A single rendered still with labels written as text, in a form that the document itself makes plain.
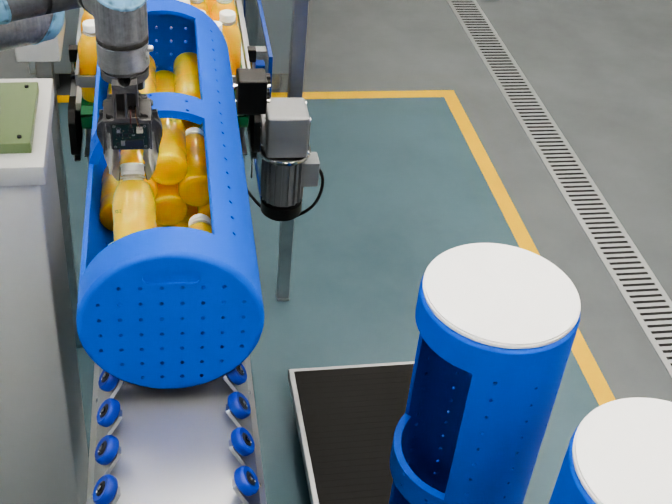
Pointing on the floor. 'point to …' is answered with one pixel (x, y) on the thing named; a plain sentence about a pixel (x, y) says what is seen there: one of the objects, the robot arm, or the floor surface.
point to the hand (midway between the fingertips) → (132, 170)
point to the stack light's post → (292, 97)
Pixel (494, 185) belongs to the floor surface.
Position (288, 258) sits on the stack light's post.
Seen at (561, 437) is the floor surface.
